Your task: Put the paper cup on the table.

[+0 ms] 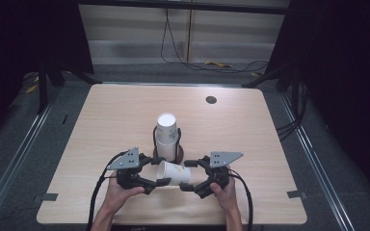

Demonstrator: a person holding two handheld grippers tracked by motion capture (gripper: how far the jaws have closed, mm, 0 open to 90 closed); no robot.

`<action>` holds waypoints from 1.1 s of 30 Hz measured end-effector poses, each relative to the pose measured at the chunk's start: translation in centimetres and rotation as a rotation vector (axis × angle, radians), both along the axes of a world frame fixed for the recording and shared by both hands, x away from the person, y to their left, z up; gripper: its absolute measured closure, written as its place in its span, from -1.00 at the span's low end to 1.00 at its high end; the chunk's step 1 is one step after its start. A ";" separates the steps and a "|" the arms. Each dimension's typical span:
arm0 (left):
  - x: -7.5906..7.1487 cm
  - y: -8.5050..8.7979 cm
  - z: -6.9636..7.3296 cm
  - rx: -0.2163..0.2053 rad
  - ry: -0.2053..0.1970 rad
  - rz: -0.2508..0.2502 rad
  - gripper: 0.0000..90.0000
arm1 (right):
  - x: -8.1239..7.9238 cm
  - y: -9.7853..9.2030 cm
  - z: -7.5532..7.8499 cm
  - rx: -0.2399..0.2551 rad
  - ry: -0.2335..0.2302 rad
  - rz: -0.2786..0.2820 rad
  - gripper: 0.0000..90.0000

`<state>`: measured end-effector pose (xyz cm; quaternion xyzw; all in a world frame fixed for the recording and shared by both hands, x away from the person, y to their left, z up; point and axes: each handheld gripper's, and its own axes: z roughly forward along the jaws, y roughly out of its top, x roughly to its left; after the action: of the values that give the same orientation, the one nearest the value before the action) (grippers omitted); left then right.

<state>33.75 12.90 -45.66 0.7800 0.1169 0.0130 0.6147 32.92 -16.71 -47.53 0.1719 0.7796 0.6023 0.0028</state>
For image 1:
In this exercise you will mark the metal floor rail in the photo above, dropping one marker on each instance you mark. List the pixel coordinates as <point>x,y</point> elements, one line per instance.
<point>16,157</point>
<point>318,160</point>

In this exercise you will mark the stack of paper cups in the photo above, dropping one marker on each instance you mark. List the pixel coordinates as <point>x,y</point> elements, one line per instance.
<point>166,134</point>

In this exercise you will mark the black metal stand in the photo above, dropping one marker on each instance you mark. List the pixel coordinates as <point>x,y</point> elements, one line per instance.
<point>294,93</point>
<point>42,89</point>

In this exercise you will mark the dark round table grommet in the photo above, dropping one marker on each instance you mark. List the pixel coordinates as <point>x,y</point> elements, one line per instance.
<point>211,99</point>

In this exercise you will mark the person's left hand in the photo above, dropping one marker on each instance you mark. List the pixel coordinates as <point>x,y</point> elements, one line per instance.
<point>120,197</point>

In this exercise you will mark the person's right hand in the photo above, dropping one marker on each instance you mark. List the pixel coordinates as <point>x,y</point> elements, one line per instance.
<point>226,197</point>

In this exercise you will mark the black overhead bar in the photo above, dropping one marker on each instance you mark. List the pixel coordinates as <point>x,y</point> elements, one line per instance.
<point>186,5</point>

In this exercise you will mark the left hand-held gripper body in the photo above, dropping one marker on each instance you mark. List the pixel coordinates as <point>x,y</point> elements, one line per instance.
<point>126,160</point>

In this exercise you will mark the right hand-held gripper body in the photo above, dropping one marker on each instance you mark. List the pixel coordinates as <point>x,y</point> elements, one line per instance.
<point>221,159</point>

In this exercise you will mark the small yellow tape piece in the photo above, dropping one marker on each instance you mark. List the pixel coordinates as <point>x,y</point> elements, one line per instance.
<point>256,74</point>

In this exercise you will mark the grey tape strip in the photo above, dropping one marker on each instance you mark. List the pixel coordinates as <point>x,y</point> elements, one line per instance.
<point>46,197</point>
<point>297,194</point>

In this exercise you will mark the long yellow tape strip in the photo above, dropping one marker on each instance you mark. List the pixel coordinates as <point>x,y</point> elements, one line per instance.
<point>217,64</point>

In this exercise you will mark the printed white paper cup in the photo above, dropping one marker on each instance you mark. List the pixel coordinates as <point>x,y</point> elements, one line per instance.
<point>175,173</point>

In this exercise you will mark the dark curtain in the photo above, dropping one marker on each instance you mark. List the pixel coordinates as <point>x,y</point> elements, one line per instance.
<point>19,38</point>
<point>343,80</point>

